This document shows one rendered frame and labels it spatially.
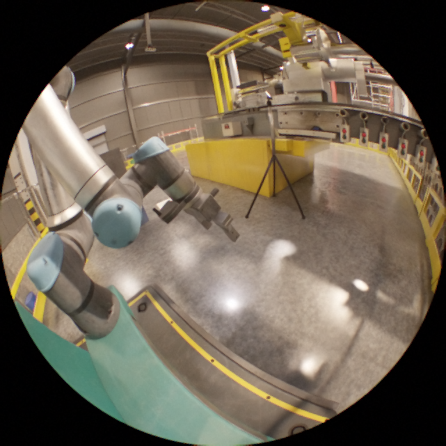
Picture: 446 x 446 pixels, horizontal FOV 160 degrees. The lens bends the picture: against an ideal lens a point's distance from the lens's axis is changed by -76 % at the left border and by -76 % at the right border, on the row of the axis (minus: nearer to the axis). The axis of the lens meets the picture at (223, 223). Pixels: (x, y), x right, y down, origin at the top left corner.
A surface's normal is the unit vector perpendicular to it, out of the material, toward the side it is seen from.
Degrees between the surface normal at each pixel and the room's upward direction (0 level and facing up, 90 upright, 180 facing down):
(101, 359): 0
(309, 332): 0
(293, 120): 90
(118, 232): 90
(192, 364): 0
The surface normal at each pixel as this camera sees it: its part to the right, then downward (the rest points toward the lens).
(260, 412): -0.15, -0.82
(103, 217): 0.42, 0.45
